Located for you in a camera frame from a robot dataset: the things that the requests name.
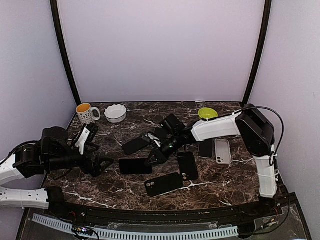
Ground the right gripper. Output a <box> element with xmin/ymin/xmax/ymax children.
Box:
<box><xmin>145</xmin><ymin>133</ymin><xmax>182</xmax><ymax>166</ymax></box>

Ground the black phone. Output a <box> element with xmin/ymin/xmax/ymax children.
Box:
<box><xmin>122</xmin><ymin>136</ymin><xmax>150</xmax><ymax>156</ymax></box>
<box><xmin>118</xmin><ymin>158</ymin><xmax>153</xmax><ymax>175</ymax></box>

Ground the black silicone phone case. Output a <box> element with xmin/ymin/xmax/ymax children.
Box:
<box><xmin>177</xmin><ymin>151</ymin><xmax>199</xmax><ymax>181</ymax></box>

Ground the white silicone phone case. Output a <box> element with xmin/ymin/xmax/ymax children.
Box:
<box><xmin>214</xmin><ymin>139</ymin><xmax>232</xmax><ymax>165</ymax></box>

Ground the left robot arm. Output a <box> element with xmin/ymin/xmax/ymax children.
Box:
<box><xmin>0</xmin><ymin>123</ymin><xmax>114</xmax><ymax>218</ymax></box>

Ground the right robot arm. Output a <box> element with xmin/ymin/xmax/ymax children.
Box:
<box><xmin>145</xmin><ymin>104</ymin><xmax>281</xmax><ymax>217</ymax></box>

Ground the patterned mug yellow inside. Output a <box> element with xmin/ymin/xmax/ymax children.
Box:
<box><xmin>76</xmin><ymin>103</ymin><xmax>101</xmax><ymax>125</ymax></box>

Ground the white scalloped bowl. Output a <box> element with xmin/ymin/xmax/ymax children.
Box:
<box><xmin>104</xmin><ymin>104</ymin><xmax>128</xmax><ymax>124</ymax></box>

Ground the green bowl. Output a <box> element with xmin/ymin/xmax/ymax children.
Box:
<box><xmin>198</xmin><ymin>107</ymin><xmax>219</xmax><ymax>120</ymax></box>

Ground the small circuit board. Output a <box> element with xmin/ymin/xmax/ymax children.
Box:
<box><xmin>71</xmin><ymin>224</ymin><xmax>94</xmax><ymax>237</ymax></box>

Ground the white slotted cable duct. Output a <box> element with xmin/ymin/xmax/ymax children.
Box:
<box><xmin>32</xmin><ymin>213</ymin><xmax>239</xmax><ymax>240</ymax></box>

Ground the black front table rail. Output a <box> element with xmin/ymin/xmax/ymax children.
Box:
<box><xmin>44</xmin><ymin>195</ymin><xmax>288</xmax><ymax>226</ymax></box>

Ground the left black frame post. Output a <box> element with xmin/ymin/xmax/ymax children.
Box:
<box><xmin>50</xmin><ymin>0</ymin><xmax>82</xmax><ymax>106</ymax></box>

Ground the black frame post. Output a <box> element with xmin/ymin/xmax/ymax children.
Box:
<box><xmin>241</xmin><ymin>0</ymin><xmax>272</xmax><ymax>106</ymax></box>
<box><xmin>50</xmin><ymin>0</ymin><xmax>82</xmax><ymax>106</ymax></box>

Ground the right black frame post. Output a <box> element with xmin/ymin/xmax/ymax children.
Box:
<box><xmin>241</xmin><ymin>0</ymin><xmax>272</xmax><ymax>106</ymax></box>

